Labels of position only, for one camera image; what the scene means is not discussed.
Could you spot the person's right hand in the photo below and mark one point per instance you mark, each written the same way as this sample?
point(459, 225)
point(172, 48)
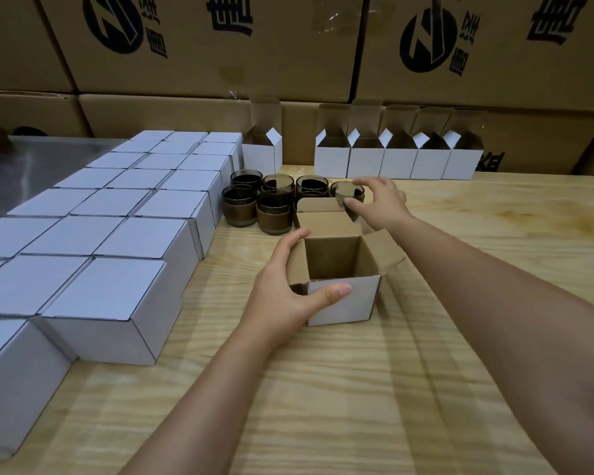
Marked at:
point(388, 207)

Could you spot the person's left hand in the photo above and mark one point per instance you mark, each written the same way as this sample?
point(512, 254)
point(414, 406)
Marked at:
point(272, 301)

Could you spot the person's right thumb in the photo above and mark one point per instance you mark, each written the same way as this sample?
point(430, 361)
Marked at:
point(359, 210)

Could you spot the person's left thumb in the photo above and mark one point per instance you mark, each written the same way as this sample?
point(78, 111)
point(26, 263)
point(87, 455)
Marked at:
point(324, 295)

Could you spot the small white cardboard carton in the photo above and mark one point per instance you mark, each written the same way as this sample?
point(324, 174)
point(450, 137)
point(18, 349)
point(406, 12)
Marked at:
point(346, 301)

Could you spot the dark glass cup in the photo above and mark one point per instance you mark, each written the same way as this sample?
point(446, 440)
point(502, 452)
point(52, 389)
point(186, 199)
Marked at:
point(238, 206)
point(278, 184)
point(343, 191)
point(312, 185)
point(273, 213)
point(246, 180)

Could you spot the person's left forearm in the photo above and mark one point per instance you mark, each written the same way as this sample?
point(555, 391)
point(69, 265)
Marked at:
point(203, 405)

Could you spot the person's right forearm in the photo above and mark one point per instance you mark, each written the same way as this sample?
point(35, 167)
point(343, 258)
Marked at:
point(500, 316)

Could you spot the row of open white boxes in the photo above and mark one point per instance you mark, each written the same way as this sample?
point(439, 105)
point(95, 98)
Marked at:
point(331, 163)

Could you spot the array of closed white boxes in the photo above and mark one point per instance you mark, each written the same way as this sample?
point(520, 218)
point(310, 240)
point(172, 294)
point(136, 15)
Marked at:
point(109, 242)

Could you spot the stack of large brown cartons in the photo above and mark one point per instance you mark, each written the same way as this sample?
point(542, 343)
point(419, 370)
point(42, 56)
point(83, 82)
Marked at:
point(203, 39)

